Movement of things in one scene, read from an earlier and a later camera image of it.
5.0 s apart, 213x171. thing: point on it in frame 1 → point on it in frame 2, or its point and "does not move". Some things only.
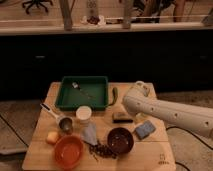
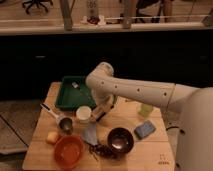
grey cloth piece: [90, 133] does not move
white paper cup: [83, 113] does not move
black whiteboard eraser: [122, 118] → [99, 116]
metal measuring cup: [65, 123] does not move
